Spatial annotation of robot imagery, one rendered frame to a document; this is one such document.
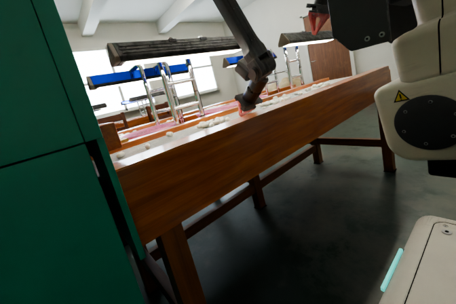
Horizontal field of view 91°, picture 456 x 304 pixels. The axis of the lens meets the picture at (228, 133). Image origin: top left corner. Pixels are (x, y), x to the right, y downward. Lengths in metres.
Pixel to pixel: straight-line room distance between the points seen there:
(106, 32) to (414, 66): 6.16
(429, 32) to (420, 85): 0.09
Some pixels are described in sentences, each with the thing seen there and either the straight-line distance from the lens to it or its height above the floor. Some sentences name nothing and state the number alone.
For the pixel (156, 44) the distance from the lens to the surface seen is 0.93.
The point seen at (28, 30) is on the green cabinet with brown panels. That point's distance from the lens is 0.49.
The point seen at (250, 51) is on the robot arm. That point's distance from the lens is 0.74.
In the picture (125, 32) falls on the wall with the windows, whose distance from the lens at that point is 6.47.
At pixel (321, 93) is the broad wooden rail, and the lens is 1.07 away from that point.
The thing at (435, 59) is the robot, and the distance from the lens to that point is 0.53.
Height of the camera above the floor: 0.87
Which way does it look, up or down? 11 degrees down
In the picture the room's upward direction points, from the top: 14 degrees counter-clockwise
